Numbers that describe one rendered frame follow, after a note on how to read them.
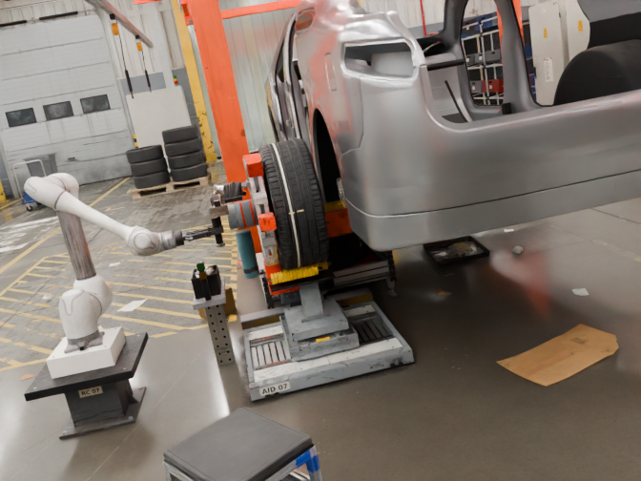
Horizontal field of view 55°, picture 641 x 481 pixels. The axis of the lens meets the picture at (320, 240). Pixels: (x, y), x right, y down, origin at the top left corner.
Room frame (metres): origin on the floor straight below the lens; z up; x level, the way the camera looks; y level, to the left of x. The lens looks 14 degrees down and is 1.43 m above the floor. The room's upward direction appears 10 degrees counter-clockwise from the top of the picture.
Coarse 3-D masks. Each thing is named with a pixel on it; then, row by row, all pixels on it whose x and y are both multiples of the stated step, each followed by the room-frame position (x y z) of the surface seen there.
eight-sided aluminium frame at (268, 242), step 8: (248, 176) 3.02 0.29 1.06; (256, 192) 2.91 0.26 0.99; (264, 192) 2.91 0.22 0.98; (256, 200) 2.89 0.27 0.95; (264, 200) 2.89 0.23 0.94; (256, 208) 2.89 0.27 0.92; (264, 208) 2.92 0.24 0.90; (264, 232) 2.89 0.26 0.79; (272, 232) 2.89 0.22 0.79; (264, 240) 2.89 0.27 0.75; (272, 240) 2.89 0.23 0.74; (264, 248) 2.92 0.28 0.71; (272, 248) 2.99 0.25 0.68; (264, 256) 3.11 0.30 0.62; (272, 256) 3.05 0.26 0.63; (272, 264) 3.04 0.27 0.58
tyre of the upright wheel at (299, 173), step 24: (288, 144) 3.09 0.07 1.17; (264, 168) 2.98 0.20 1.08; (288, 168) 2.93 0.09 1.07; (312, 168) 2.94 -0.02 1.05; (288, 192) 2.87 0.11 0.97; (312, 192) 2.87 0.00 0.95; (288, 216) 2.85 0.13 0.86; (312, 216) 2.86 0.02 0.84; (288, 240) 2.86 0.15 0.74; (312, 240) 2.88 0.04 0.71; (288, 264) 2.96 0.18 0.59
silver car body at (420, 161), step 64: (320, 0) 3.21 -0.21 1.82; (448, 0) 5.48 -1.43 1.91; (640, 0) 3.32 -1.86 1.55; (320, 64) 2.83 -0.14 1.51; (384, 64) 2.40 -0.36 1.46; (448, 64) 5.60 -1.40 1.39; (512, 64) 4.73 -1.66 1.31; (576, 64) 3.48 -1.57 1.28; (640, 64) 3.11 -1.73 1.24; (384, 128) 2.22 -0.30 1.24; (448, 128) 2.17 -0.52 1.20; (512, 128) 2.16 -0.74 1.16; (576, 128) 2.18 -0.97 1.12; (640, 128) 2.22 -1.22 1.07; (384, 192) 2.26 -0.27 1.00; (448, 192) 2.20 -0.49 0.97; (512, 192) 2.21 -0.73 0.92; (576, 192) 2.26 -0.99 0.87; (640, 192) 2.30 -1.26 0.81
